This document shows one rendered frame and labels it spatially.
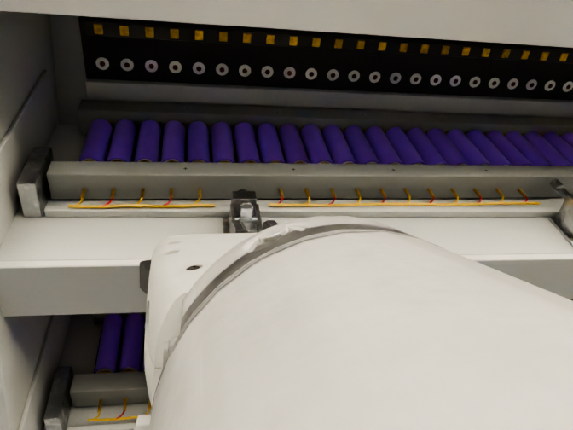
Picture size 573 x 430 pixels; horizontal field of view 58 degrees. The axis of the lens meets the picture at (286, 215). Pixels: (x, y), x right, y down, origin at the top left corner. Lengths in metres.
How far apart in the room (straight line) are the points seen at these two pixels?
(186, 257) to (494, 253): 0.28
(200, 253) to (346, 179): 0.25
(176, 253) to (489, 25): 0.26
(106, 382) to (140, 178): 0.19
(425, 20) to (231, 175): 0.17
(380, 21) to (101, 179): 0.22
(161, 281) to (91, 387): 0.33
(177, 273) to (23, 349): 0.30
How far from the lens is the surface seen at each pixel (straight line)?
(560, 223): 0.47
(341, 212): 0.40
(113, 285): 0.36
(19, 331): 0.43
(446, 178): 0.44
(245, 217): 0.35
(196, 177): 0.39
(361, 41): 0.49
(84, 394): 0.49
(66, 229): 0.38
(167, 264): 0.17
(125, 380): 0.48
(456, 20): 0.36
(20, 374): 0.44
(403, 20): 0.35
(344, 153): 0.44
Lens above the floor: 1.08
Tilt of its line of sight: 19 degrees down
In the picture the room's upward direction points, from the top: 4 degrees clockwise
